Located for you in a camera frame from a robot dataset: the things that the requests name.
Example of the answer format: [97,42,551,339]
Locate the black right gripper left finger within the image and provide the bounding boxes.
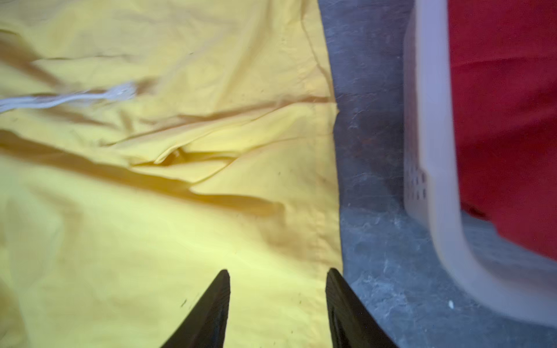
[161,270,231,348]

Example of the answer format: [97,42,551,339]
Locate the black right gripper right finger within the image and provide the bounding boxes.
[326,268,397,348]

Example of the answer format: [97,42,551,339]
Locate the yellow shorts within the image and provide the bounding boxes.
[1,1,342,347]

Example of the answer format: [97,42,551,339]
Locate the red shorts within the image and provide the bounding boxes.
[448,1,556,259]

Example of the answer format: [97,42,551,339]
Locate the white plastic laundry basket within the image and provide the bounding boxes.
[403,1,556,327]

